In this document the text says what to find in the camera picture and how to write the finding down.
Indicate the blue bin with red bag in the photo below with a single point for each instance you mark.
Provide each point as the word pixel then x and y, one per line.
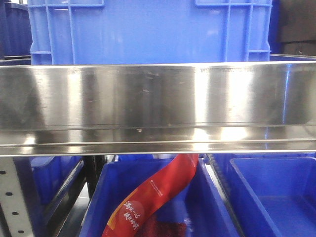
pixel 197 211

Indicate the blue bin lower left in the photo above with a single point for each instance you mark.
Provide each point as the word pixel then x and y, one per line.
pixel 50 173

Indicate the empty blue bin right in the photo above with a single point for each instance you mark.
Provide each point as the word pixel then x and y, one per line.
pixel 271 195

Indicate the red printed plastic bag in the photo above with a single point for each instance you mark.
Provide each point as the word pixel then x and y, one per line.
pixel 131 214

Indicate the large blue crate upper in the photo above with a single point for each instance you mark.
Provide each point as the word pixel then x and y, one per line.
pixel 149 31

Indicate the dark blue crate far left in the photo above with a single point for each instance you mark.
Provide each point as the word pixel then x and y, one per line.
pixel 15 30

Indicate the stainless steel shelf rail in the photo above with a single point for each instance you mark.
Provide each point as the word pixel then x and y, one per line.
pixel 172 108

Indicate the perforated white shelf post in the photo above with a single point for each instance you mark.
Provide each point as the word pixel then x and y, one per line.
pixel 12 200

